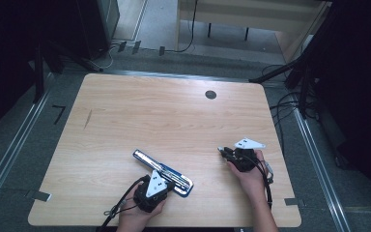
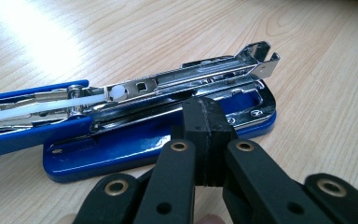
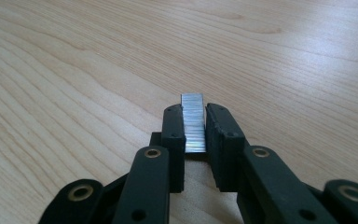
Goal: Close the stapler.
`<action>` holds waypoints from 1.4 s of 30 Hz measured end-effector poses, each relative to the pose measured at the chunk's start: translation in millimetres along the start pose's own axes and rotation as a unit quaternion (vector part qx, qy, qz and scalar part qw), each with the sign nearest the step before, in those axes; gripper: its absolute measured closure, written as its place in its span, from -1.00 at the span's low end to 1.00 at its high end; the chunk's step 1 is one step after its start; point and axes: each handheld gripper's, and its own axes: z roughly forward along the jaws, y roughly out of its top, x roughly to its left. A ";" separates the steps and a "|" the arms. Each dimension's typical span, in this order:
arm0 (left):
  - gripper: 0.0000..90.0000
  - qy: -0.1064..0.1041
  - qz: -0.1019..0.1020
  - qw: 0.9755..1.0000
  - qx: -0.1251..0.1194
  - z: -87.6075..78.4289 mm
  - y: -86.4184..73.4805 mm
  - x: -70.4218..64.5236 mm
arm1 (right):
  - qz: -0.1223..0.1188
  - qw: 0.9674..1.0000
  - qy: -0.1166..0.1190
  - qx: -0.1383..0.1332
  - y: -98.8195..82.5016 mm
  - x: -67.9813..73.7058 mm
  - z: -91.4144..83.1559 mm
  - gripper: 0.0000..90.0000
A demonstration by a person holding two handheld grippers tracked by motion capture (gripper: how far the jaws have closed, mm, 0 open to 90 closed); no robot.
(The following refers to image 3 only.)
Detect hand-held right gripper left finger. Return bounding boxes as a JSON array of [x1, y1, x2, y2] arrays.
[[149, 104, 187, 194]]

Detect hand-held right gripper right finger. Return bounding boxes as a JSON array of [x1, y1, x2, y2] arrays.
[[204, 103, 250, 193]]

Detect silver staple strip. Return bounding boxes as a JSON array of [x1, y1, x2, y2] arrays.
[[180, 92, 207, 154]]

